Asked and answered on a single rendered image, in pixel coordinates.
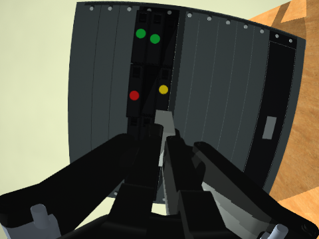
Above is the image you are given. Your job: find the black equipment rack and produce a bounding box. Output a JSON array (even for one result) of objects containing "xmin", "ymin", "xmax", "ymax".
[{"xmin": 68, "ymin": 1, "xmax": 306, "ymax": 194}]

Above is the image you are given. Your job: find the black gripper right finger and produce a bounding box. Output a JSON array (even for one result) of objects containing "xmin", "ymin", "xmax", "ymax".
[{"xmin": 160, "ymin": 111, "xmax": 319, "ymax": 239}]

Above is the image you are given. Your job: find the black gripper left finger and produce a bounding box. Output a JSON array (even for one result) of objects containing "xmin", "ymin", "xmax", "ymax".
[{"xmin": 0, "ymin": 110, "xmax": 164, "ymax": 239}]

